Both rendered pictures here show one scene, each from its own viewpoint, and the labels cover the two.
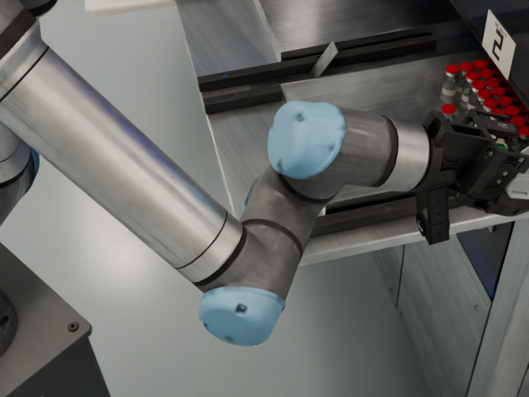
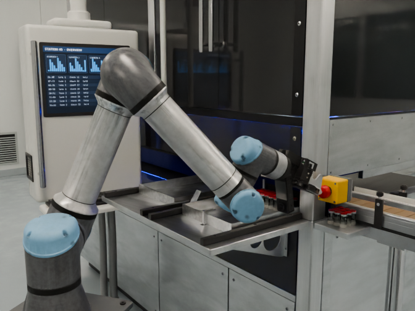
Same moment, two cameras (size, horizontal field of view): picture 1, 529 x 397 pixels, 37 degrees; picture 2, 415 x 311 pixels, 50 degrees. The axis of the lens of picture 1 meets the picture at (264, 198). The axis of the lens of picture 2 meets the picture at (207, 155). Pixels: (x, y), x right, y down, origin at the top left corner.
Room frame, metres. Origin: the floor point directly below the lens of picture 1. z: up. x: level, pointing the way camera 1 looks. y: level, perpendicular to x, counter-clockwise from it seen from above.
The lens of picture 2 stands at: (-0.36, 0.55, 1.33)
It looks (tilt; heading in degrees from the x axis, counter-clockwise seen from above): 10 degrees down; 333
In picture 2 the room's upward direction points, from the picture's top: straight up
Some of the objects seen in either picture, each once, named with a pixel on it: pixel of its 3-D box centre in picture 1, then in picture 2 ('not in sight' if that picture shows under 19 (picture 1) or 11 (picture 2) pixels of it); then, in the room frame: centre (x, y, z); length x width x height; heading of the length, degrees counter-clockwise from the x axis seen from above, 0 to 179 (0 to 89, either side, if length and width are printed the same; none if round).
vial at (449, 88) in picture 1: (450, 80); not in sight; (0.95, -0.30, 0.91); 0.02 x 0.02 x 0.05
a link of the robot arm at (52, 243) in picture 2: not in sight; (53, 248); (0.63, 0.42, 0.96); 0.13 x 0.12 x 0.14; 159
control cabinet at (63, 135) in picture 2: not in sight; (83, 108); (1.72, 0.12, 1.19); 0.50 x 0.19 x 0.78; 96
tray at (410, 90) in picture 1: (413, 127); (245, 208); (0.86, -0.23, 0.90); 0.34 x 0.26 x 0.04; 99
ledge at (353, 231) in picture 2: not in sight; (344, 226); (0.63, -0.45, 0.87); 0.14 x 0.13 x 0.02; 100
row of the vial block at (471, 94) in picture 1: (485, 109); (269, 201); (0.88, -0.33, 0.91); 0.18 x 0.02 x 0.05; 9
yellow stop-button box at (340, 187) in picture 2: not in sight; (334, 189); (0.64, -0.41, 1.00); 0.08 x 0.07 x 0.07; 100
